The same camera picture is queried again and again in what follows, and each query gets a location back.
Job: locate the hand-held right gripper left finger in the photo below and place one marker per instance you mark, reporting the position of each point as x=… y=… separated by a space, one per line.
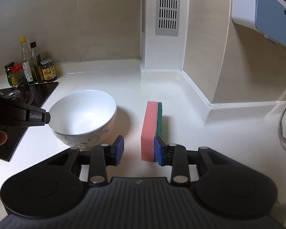
x=120 y=148

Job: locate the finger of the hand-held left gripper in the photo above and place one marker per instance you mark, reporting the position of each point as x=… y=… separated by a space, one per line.
x=37 y=117

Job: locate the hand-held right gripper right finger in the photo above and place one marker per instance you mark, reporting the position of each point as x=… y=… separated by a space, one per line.
x=158 y=151

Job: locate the pink and green sponge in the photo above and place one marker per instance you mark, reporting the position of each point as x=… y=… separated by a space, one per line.
x=147 y=128

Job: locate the white patterned bowl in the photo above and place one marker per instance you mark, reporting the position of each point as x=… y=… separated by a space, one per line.
x=85 y=114

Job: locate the black glass gas stove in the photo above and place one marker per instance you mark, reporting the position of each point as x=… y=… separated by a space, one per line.
x=46 y=88

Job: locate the dark lid green label jar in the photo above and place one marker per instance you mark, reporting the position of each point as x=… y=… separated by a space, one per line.
x=9 y=76

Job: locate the red lid jar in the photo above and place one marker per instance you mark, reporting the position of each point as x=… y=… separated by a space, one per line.
x=18 y=72

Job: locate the yellow label sauce jar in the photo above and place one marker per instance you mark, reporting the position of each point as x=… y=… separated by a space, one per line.
x=49 y=72

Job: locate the yellow cap clear bottle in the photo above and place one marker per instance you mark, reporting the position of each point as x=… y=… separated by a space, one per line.
x=27 y=66

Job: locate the black cap oil bottle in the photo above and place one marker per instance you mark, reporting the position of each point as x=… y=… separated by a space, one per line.
x=37 y=62

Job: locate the grey vent grille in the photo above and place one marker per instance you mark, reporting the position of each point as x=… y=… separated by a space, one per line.
x=166 y=32

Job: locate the white and blue wall appliance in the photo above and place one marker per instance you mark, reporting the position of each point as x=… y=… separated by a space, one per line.
x=264 y=9

